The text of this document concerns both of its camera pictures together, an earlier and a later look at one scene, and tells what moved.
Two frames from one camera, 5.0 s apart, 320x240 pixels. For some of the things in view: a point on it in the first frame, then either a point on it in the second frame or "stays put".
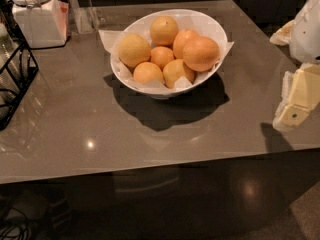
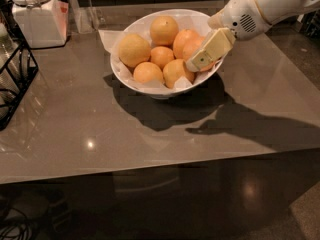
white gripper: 306,34 → 240,14
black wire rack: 18,66 stays put
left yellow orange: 133,49 stays put
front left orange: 148,73 stays put
